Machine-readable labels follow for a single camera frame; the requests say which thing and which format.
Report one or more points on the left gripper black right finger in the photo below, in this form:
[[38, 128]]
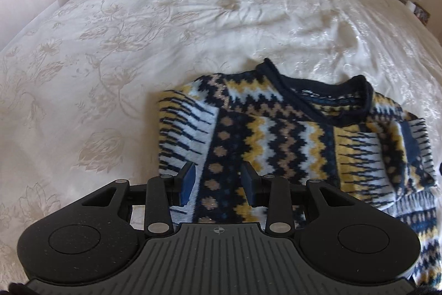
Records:
[[273, 193]]

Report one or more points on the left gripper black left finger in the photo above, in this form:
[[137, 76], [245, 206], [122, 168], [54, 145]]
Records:
[[163, 192]]

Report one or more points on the navy yellow patterned knit sweater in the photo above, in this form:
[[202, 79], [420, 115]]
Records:
[[347, 135]]

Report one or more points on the cream floral bedspread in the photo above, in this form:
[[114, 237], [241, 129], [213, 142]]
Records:
[[80, 93]]

